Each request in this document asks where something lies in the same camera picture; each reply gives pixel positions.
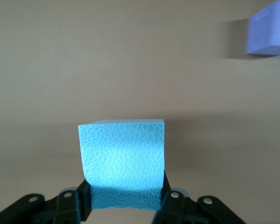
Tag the brown table cover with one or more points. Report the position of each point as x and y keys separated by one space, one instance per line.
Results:
x=60 y=70

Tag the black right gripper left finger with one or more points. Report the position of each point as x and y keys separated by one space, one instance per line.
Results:
x=49 y=210

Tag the blue foam block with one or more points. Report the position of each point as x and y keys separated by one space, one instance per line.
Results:
x=123 y=158

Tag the purple foam block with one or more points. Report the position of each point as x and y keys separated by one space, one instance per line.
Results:
x=268 y=30

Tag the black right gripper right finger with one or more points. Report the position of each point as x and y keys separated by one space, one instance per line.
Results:
x=189 y=210

